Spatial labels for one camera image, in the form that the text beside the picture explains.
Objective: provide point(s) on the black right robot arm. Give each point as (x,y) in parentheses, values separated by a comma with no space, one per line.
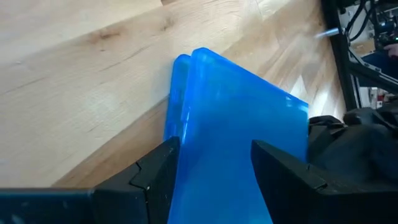
(385,28)

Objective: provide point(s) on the blue case with printed cover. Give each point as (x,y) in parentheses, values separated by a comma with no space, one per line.
(224,124)

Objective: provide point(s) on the person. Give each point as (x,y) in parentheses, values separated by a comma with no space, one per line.
(379,62)

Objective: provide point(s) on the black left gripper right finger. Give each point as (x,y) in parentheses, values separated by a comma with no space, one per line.
(304,199)

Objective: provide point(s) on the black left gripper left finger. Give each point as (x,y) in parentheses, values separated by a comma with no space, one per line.
(146,193)

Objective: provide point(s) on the black aluminium table frame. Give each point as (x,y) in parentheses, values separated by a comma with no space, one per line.
(339,46)

